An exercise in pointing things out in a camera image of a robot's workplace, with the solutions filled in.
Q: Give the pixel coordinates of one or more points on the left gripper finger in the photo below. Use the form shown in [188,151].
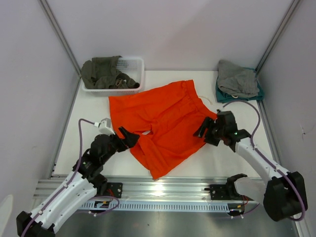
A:
[128,136]
[134,142]

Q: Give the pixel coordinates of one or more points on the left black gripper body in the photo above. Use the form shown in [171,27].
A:
[117,144]

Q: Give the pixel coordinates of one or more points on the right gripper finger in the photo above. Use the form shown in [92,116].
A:
[202,131]
[209,121]

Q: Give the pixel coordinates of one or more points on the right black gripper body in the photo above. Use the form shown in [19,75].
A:
[215,134]

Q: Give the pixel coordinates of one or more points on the orange shorts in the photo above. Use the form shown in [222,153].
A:
[166,119]

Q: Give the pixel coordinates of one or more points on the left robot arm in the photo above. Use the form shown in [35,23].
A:
[83,183]

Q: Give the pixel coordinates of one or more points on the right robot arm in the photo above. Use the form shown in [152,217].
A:
[282,193]

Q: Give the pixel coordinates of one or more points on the teal folded shorts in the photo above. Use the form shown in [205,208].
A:
[224,98]

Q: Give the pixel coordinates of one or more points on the grey folded shorts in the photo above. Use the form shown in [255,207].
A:
[236,80]

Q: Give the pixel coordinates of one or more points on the olive green shorts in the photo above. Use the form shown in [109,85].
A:
[102,73]

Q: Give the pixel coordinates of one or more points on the white plastic basket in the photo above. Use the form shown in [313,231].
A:
[133,67]

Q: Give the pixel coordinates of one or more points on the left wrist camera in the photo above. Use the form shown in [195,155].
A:
[105,127]

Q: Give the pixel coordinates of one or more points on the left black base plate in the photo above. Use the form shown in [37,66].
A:
[114,189]

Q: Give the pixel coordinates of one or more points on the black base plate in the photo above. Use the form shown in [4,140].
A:
[223,192]
[114,189]

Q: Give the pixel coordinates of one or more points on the slotted cable duct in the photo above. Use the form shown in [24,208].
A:
[217,207]

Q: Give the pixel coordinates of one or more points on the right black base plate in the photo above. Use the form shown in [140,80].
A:
[223,192]

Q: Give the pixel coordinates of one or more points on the aluminium mounting rail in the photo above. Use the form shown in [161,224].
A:
[173,189]

